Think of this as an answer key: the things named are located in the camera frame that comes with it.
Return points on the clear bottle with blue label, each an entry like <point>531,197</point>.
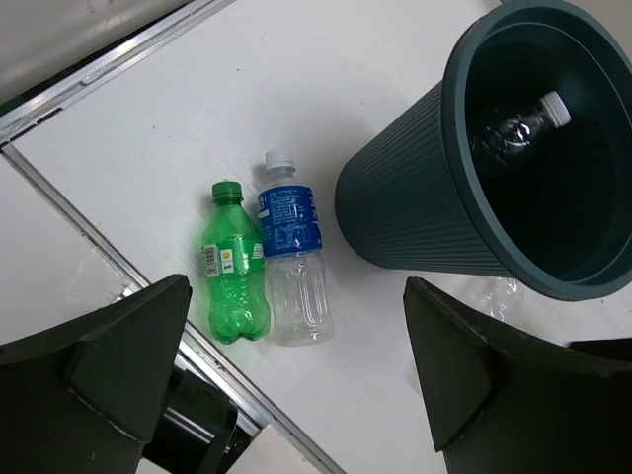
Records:
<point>503,138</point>

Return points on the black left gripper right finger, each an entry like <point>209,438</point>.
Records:
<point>499,400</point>

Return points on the green plastic soda bottle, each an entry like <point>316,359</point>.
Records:
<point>234,269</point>

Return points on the clear unlabelled plastic bottle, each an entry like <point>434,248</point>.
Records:
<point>498,297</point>

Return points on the dark teal plastic bin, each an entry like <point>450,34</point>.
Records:
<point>412,199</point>

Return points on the clear bottle blue Pocari label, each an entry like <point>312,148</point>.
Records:
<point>293,244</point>

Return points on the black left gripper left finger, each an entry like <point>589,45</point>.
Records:
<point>86,396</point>

